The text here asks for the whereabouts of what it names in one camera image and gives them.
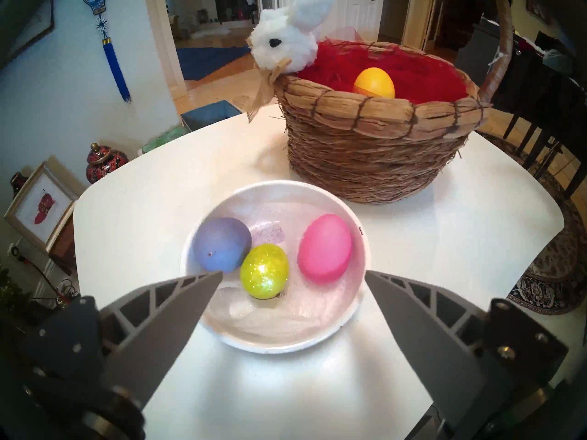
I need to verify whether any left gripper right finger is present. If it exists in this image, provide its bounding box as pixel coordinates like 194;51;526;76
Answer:
365;270;570;422

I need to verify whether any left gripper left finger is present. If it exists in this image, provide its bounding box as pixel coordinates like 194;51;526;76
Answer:
21;271;223;408

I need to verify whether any green glitter easter egg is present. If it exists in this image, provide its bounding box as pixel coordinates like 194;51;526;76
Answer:
240;243;290;300

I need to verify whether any yellow easter egg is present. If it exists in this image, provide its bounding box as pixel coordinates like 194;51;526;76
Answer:
353;67;396;99

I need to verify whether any purple easter egg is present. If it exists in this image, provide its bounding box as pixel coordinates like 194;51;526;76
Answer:
192;217;252;273

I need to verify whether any pink easter egg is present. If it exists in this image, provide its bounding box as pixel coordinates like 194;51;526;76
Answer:
297;214;354;284

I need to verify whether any brown wicker basket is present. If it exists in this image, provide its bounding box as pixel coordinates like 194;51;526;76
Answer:
248;0;514;204

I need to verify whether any white round bowl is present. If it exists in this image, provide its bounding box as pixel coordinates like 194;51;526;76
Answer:
180;180;371;354

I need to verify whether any brown wooden box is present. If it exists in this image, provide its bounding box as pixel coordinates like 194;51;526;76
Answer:
48;205;78;275

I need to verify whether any oriental patterned rug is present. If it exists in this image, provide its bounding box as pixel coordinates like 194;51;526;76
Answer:
477;132;587;316

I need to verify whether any framed red shoe picture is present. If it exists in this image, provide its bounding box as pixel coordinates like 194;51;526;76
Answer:
4;162;79;256

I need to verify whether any red cloisonne lidded jar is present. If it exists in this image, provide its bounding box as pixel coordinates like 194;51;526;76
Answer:
86;143;130;184

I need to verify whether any green jade ornament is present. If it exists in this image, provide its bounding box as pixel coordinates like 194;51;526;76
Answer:
141;125;191;154

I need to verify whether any blue open box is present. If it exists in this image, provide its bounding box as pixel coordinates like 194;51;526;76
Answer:
180;100;243;132

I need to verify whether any red shredded paper filling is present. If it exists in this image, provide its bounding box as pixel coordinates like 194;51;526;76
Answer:
296;39;468;105

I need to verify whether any tan raffia bow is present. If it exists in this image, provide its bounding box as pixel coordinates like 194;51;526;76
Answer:
245;59;294;123

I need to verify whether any blue vase tassel hanging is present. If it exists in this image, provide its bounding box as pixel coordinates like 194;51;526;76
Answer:
83;0;132;103

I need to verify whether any blue floor rug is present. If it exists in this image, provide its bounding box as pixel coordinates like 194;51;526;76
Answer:
177;46;252;81

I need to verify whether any white plush bunny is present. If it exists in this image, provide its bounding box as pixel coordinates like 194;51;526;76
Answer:
249;0;336;74

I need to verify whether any framed chinese calligraphy scroll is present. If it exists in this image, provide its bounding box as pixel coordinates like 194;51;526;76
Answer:
0;0;55;71

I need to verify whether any white panel door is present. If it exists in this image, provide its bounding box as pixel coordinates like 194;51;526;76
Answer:
337;0;386;43

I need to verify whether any black fireplace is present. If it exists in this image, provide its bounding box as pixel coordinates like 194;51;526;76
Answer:
215;0;246;22

